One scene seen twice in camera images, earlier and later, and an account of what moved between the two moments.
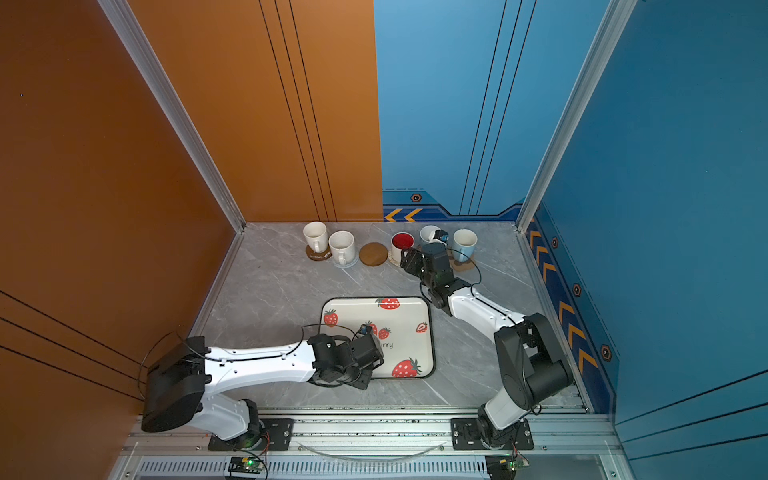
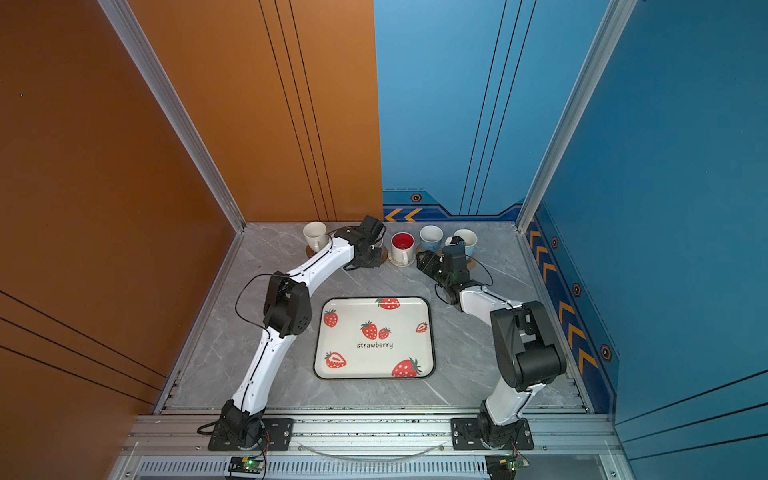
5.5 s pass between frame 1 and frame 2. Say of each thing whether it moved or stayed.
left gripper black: moved
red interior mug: stayed
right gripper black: moved
